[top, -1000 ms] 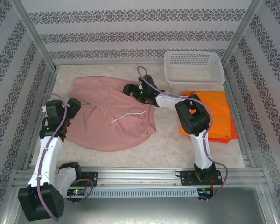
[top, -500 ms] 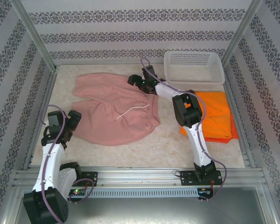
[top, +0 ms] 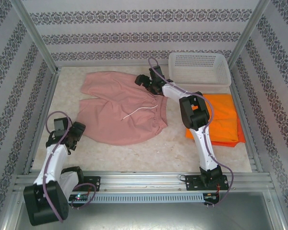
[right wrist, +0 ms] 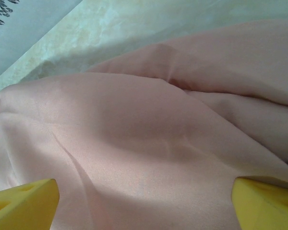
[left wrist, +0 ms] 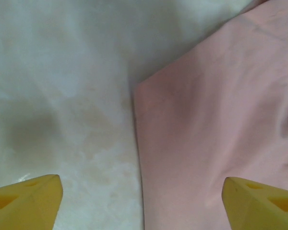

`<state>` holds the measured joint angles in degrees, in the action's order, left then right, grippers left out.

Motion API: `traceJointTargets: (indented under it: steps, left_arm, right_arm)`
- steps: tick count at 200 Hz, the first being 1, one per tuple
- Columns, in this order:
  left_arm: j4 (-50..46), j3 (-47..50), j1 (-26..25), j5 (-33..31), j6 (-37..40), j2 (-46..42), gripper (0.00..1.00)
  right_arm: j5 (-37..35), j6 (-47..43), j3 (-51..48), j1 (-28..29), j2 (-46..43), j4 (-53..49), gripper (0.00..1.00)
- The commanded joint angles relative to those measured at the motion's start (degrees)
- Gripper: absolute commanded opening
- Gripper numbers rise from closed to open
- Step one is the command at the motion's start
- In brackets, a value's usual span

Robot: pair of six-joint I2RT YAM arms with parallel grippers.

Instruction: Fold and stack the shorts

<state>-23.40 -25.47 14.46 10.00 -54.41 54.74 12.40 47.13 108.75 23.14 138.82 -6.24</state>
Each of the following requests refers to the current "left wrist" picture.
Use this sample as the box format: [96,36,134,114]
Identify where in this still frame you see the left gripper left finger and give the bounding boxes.
[0,174,64,230]

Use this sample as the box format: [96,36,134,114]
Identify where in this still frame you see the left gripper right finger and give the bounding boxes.
[224,176,288,230]

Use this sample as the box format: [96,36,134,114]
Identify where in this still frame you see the pink shorts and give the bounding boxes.
[133,0,288,230]

